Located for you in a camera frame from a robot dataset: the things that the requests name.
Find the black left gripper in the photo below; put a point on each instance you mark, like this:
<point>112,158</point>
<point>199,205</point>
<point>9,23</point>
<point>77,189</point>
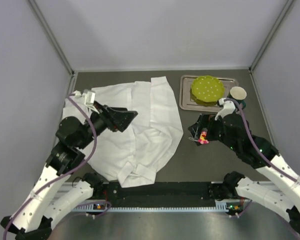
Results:
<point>109,117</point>

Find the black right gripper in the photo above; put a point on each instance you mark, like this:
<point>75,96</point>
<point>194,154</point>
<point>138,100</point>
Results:
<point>205,128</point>

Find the pink flower brooch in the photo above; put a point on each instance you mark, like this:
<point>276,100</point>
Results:
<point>199,138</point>

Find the white shirt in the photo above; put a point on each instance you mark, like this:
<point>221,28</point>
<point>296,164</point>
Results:
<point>134,157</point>

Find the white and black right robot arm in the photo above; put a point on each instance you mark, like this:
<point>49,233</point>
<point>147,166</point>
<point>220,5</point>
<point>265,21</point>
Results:
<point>233,131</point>

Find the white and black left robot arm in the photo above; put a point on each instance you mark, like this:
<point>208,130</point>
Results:
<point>40,214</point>

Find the silver metal tray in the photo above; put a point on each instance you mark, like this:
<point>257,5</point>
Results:
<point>187,103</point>

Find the green dotted plate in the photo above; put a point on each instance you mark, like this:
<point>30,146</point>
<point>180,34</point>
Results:
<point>206,90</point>

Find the dark green mug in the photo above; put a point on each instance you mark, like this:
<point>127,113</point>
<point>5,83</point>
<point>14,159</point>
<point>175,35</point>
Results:
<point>239,94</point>

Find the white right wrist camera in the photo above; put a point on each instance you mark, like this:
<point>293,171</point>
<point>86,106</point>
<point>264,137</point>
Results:
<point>227,107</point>

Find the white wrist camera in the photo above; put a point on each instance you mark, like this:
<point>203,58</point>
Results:
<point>89,98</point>
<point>227,107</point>

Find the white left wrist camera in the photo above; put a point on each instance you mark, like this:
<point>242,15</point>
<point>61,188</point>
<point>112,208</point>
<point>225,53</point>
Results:
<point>89,98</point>

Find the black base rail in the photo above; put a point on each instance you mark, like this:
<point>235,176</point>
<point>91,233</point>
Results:
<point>163,193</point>

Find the grey slotted cable duct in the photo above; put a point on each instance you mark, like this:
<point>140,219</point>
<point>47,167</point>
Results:
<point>210,206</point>

